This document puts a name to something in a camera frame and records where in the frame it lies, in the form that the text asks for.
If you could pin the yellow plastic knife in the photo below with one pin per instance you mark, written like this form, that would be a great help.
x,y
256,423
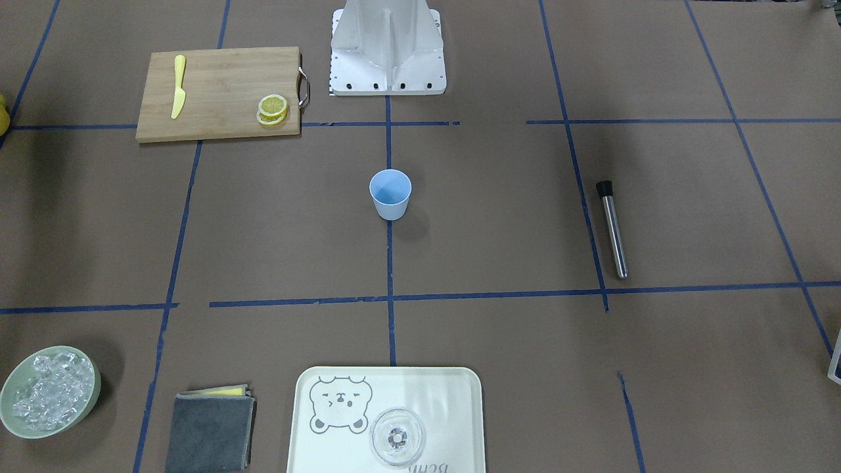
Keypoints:
x,y
179,94

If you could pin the white bear tray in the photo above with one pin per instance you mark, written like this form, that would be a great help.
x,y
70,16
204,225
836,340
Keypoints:
x,y
335,408

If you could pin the wooden cutting board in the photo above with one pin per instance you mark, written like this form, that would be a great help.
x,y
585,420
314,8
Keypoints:
x,y
222,91

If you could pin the green bowl of ice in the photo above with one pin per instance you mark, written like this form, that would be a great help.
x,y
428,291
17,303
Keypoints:
x,y
50,392

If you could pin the light blue plastic cup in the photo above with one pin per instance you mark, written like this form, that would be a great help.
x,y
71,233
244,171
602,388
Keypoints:
x,y
390,190

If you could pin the steel muddler black tip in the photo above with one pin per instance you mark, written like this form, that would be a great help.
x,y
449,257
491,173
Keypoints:
x,y
606,195

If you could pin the yellow lemon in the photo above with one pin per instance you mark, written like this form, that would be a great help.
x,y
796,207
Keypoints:
x,y
5,118

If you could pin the grey folded cloth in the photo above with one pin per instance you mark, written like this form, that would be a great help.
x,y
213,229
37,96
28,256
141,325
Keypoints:
x,y
211,430

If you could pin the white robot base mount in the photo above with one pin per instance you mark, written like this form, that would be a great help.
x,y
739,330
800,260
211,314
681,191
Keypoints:
x,y
392,48

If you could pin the lemon slice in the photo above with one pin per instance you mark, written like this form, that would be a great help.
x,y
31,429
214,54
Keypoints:
x,y
272,106
264,119

